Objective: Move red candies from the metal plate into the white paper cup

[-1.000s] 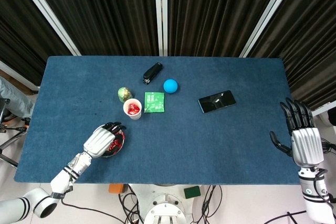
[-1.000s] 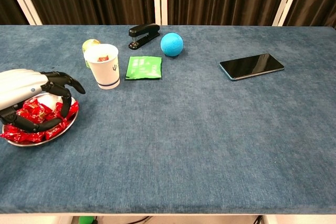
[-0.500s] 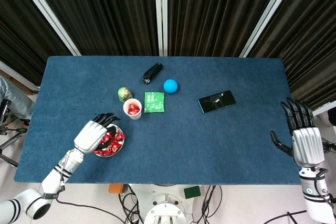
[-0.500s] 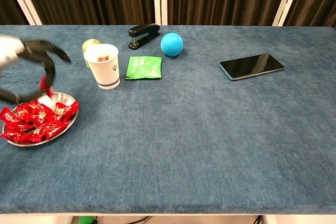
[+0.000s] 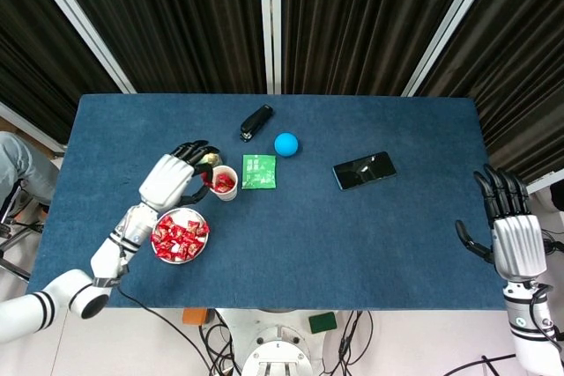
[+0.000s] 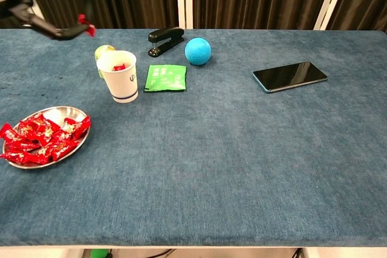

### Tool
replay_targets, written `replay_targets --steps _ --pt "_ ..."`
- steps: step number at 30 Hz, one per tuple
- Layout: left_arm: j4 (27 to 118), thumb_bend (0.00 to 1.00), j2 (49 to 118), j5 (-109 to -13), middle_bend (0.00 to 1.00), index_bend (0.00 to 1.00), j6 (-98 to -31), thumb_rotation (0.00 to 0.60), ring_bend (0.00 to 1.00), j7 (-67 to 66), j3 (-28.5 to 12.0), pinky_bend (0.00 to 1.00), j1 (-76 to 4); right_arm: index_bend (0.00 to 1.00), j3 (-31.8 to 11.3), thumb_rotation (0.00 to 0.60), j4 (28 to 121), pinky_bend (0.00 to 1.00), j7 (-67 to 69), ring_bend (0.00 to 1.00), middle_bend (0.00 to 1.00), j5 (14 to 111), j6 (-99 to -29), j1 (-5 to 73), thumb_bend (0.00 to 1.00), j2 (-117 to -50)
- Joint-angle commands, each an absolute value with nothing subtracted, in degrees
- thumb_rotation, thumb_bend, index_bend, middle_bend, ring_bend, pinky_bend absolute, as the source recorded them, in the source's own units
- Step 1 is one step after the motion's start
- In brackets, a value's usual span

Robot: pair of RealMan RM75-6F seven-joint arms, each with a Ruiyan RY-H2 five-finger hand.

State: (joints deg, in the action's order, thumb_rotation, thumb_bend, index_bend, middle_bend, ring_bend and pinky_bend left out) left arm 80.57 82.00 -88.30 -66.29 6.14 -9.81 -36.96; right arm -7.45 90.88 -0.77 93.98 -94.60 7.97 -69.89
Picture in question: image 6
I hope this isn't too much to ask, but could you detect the round metal plate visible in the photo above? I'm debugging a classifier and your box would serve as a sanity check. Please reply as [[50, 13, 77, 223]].
[[2, 106, 91, 170]]

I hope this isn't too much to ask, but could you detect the white paper cup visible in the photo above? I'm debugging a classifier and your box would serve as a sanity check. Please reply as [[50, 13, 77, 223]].
[[95, 50, 139, 103]]

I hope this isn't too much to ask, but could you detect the yellow-green round fruit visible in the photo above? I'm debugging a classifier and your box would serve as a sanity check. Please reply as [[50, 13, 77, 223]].
[[94, 44, 117, 79]]

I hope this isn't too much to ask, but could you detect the black stapler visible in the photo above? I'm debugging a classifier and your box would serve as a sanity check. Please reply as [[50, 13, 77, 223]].
[[147, 26, 185, 58]]

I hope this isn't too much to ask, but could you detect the green sachet packet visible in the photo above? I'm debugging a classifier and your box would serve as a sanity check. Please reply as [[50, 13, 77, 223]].
[[143, 64, 187, 93]]

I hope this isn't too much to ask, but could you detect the blue ball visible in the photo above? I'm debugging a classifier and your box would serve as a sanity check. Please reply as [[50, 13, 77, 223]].
[[184, 37, 212, 66]]

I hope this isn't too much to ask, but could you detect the blue table cloth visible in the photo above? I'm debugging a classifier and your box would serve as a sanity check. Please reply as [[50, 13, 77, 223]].
[[0, 29, 387, 247]]

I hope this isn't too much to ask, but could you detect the black smartphone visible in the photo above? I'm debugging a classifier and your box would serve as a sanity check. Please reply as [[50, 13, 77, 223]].
[[252, 61, 328, 94]]

